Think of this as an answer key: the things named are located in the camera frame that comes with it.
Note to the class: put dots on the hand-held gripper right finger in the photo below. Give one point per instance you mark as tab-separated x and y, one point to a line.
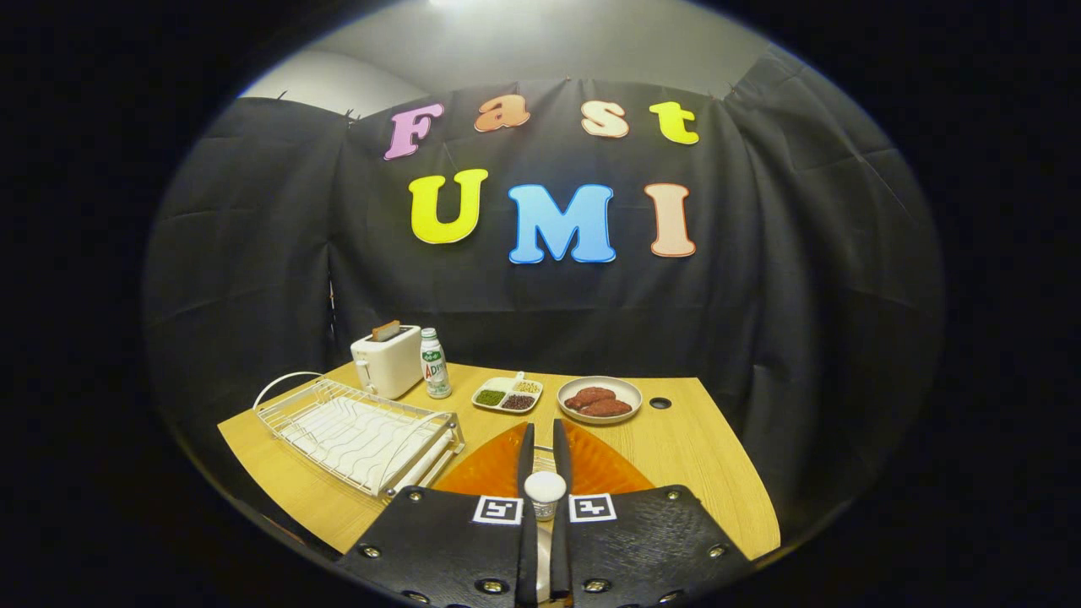
561	456

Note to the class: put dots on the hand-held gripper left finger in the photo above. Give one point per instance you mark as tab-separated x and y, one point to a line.
526	456

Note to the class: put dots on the white-tipped spoon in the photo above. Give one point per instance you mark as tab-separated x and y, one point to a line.
545	487

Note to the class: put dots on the white divided bean dish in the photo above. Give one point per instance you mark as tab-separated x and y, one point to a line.
507	384

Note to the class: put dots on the beige meat plate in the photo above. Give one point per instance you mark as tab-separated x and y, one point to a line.
623	387

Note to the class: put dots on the brown meat patty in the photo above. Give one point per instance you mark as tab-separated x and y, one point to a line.
608	409
591	395

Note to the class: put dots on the small green label bottle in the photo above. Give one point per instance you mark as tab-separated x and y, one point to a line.
435	367

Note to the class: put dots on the white toaster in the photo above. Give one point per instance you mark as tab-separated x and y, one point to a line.
393	363

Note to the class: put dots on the brown bread slice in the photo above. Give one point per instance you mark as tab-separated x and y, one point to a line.
386	331

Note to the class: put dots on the black backdrop cloth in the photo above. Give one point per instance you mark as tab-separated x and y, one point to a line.
760	295

